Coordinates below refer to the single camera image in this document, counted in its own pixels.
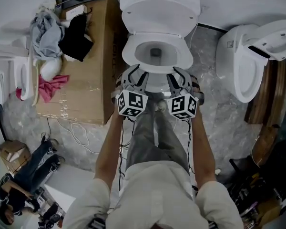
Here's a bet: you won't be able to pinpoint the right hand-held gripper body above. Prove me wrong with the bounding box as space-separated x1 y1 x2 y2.
166 87 205 121

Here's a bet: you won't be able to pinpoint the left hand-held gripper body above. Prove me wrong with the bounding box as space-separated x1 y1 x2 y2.
116 84 149 118

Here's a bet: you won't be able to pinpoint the person's right forearm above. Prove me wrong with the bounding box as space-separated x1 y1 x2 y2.
190 105 218 190

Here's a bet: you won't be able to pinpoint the person's left forearm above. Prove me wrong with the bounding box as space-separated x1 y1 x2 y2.
94 110 134 197

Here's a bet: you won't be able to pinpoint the white toilet with square tank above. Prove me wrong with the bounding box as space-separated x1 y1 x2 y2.
119 0 201 94

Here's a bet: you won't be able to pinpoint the white toilet with oval lid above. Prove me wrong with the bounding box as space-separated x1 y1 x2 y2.
215 19 286 104

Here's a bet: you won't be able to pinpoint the white toilet with raised lid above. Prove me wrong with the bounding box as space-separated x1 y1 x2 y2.
0 36 36 102

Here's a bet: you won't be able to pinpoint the person's left hand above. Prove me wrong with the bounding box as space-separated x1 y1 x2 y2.
115 73 125 94

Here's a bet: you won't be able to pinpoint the person's right hand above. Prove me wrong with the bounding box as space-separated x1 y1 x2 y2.
191 76 202 94

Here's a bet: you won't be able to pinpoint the person's beige shoe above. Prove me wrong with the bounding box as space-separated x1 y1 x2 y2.
156 99 169 112

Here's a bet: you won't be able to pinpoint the large cardboard box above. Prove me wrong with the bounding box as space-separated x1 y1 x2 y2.
35 0 131 126

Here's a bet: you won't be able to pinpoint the person's grey trousers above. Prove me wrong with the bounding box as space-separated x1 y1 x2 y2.
125 98 191 176

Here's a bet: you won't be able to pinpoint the black garment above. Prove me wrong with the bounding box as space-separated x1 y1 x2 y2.
58 15 94 62

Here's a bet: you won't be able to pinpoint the white cloth bundle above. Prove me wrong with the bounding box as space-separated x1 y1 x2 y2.
39 58 64 82

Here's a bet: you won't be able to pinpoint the pink cloth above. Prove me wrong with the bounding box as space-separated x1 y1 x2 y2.
38 74 70 104

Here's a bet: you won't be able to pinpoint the small white carton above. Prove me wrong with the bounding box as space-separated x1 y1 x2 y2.
66 5 88 20

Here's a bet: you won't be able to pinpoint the brown wooden boards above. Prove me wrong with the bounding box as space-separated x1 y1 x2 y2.
244 60 286 128

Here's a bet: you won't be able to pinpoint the grey clothing pile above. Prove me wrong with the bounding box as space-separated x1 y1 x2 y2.
30 10 65 62

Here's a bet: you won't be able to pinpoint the brown wooden plank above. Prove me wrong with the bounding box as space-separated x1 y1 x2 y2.
251 124 281 168

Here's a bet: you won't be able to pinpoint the person's white shirt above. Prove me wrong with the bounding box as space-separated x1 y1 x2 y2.
61 161 245 229

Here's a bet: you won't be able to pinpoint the small pink rag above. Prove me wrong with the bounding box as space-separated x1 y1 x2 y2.
15 87 26 102

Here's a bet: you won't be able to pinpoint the white cabinet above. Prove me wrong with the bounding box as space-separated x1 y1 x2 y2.
43 165 97 216

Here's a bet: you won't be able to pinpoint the black cluttered rack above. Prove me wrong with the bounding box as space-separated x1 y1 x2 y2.
228 137 286 229

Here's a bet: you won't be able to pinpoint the small cardboard box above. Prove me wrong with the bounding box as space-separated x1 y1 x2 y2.
0 139 31 174

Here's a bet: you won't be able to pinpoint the black equipment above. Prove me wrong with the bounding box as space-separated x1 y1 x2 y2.
38 187 63 229

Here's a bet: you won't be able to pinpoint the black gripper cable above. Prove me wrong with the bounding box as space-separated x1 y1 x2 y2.
118 117 137 195
185 118 196 175

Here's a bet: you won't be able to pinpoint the beige hose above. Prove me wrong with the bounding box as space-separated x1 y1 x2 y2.
32 42 41 107

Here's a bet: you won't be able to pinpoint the black floor cable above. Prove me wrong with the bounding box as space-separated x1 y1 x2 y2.
41 117 52 142

